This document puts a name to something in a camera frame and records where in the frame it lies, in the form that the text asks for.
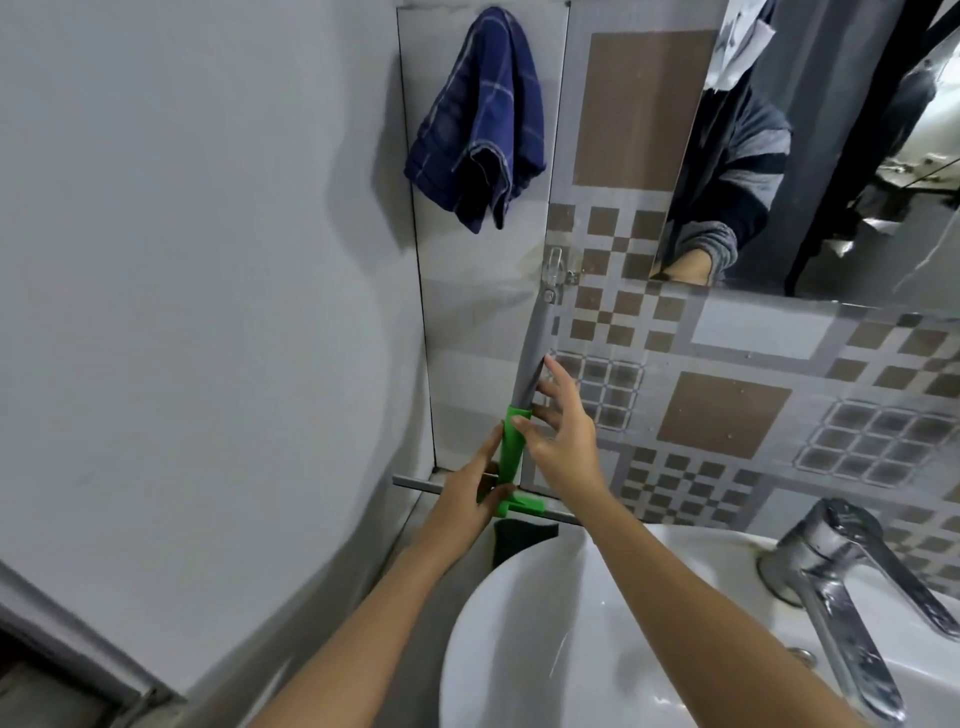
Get clear wall hook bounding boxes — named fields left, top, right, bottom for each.
left=541, top=243, right=583, bottom=305

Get grey door frame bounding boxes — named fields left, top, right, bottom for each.
left=0, top=558, right=185, bottom=728

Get blue plaid cloth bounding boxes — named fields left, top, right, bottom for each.
left=403, top=5, right=547, bottom=235

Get chrome lever faucet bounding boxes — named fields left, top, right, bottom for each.
left=757, top=497, right=960, bottom=725

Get frameless wall mirror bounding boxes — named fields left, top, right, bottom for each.
left=648, top=0, right=960, bottom=309

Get person's left forearm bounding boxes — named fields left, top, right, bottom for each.
left=247, top=528, right=489, bottom=728

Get green and grey squeegee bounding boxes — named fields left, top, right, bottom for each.
left=392, top=288, right=585, bottom=528

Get person's left hand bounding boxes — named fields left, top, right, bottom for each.
left=419, top=422, right=526, bottom=560

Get white ceramic sink basin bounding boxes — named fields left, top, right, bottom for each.
left=438, top=522, right=960, bottom=728

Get person's right hand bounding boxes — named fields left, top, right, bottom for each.
left=512, top=354, right=618, bottom=528

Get person's right forearm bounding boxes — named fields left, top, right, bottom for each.
left=577, top=494, right=875, bottom=728

